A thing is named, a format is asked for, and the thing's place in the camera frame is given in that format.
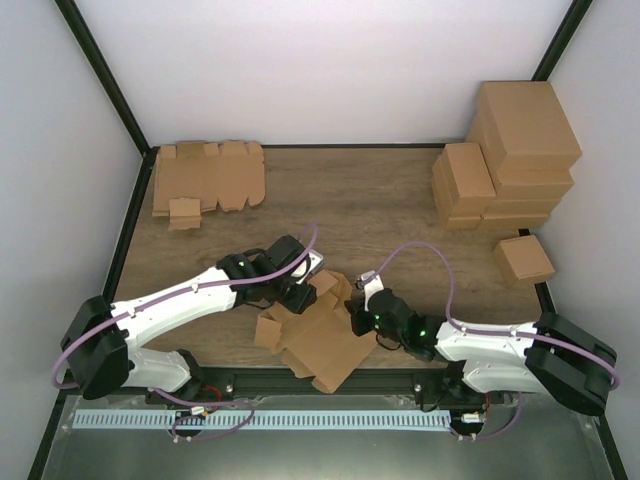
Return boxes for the brown cardboard box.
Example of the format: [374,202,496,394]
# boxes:
[254,270,377,394]

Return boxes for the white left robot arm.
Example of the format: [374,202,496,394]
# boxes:
[61,235,324,404]

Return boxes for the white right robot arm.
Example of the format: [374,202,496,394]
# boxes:
[346,288,617,416]

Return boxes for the medium folded cardboard box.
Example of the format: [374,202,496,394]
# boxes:
[433,143,496,218]

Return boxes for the small single cardboard box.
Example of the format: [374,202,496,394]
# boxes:
[493,235,555,288]

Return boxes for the large top cardboard box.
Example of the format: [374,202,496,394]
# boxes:
[467,81,582,174]

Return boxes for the small loose cardboard flap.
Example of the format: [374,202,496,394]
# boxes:
[169,198,201,231]

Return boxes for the stack of flat cardboard blanks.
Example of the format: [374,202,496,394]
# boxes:
[152,140,266,217]

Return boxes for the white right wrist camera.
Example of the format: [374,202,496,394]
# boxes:
[354,270,384,302]

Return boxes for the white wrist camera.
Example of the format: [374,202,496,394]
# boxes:
[291,250,324,284]
[354,270,384,302]

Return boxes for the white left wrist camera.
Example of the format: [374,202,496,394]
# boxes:
[291,250,324,284]

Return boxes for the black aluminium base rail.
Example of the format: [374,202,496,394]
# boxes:
[64,367,526,406]

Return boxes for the light blue slotted cable duct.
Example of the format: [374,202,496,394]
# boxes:
[71,409,451,432]

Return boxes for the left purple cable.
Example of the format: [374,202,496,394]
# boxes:
[52,222,321,390]

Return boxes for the black frame post left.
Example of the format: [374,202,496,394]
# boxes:
[54,0,151,156]

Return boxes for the black frame post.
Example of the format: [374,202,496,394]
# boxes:
[531,0,593,82]
[54,0,151,156]

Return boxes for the black frame post right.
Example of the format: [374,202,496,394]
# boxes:
[531,0,593,82]

